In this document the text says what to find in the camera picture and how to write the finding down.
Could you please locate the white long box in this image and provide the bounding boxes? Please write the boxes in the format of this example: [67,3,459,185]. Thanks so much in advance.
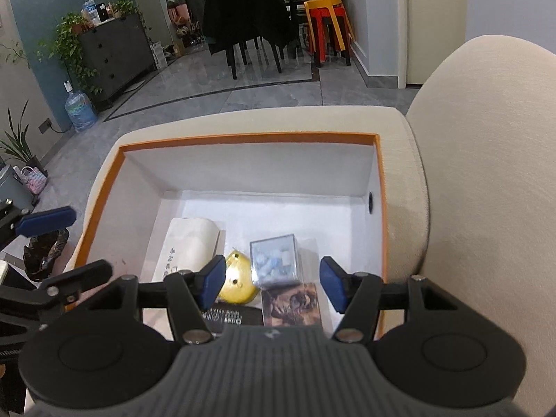
[152,218,220,281]

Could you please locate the yellow tape measure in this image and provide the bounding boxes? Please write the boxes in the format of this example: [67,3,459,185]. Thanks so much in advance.
[218,250,258,305]

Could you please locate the brown picture card box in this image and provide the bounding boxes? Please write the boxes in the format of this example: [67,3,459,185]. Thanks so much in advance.
[261,283,321,327]

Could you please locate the clear plastic cube box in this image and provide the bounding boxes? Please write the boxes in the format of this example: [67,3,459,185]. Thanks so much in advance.
[250,235,303,290]

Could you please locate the pink trash bin black bag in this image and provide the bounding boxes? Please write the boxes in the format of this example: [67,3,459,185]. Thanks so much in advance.
[23,229,70,283]

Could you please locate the black small box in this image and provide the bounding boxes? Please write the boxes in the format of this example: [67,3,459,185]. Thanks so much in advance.
[202,303,263,336]

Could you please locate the grey trash can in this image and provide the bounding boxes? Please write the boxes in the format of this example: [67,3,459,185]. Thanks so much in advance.
[0,165,34,212]

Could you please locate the pink plaid bag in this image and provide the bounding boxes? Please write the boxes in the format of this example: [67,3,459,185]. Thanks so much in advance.
[21,167,48,195]

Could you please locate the potted leafy plant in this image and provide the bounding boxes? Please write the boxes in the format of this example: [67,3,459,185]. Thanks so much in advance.
[1,101,48,176]

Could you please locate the orange cardboard box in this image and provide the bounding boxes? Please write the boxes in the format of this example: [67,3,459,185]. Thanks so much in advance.
[65,132,389,340]

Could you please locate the blue water jug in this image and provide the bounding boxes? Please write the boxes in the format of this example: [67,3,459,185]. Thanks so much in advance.
[64,80,97,133]

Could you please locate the beige sofa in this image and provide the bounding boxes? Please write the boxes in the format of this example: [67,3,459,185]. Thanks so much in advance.
[64,34,556,400]

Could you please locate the green trailing plant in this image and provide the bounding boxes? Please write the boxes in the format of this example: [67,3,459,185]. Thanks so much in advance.
[37,0,143,96]

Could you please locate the dark grey sideboard cabinet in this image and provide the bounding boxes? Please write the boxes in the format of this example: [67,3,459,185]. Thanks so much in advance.
[78,14,155,108]

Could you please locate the orange red stacked stools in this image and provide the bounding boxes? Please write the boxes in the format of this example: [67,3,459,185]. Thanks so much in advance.
[303,0,355,67]

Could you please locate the black chair with cloth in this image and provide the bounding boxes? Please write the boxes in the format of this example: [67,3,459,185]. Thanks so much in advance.
[202,0,292,76]

